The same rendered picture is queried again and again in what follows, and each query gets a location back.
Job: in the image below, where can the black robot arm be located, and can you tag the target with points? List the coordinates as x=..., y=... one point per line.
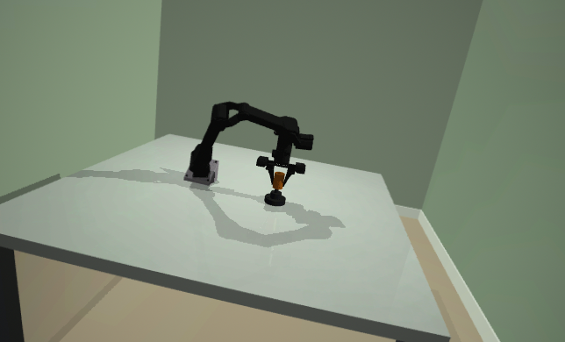
x=285, y=127

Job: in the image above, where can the orange knob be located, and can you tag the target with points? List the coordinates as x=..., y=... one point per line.
x=278, y=180

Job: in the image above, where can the dark grey round pedestal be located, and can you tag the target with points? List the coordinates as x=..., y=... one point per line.
x=275, y=198

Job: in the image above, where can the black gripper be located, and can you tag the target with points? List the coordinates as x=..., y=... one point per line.
x=282, y=157

